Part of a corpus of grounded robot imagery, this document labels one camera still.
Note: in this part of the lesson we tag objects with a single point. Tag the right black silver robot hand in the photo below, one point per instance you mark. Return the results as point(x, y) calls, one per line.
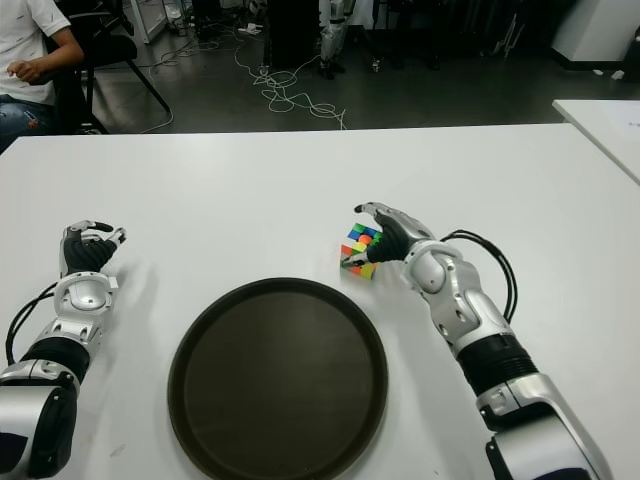
point(395, 235)

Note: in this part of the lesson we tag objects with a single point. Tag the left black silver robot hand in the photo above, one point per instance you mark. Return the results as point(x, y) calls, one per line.
point(85, 250)

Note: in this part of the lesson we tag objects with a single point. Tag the multicoloured Rubik's cube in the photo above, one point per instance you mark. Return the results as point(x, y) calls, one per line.
point(367, 272)

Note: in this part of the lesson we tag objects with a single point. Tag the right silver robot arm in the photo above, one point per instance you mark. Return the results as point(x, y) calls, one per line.
point(500, 360)

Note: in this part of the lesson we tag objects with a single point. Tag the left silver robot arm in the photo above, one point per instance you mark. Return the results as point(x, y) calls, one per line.
point(75, 305)

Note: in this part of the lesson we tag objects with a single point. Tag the dark brown round plate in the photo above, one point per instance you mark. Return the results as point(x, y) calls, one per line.
point(277, 380)

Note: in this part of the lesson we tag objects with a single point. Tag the black office chair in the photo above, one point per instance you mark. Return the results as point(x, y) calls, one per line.
point(110, 50)

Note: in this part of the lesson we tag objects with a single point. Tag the silver humanoid robot legs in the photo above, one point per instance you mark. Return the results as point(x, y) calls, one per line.
point(332, 40)

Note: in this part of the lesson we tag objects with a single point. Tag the seated person in white shirt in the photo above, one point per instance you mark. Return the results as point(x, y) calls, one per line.
point(25, 30)

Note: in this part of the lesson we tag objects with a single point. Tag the grey folded metal stand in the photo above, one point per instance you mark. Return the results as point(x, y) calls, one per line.
point(510, 35)

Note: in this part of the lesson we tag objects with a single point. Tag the white side table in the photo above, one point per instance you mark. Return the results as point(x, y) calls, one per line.
point(605, 125)

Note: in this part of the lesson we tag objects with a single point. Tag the white framed display cabinet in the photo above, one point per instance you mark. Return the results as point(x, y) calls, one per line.
point(150, 20)

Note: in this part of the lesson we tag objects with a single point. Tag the white paper scrap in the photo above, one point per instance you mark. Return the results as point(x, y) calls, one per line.
point(618, 74)

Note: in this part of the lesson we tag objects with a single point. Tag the white cabinet with black base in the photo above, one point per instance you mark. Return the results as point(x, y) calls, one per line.
point(600, 30)

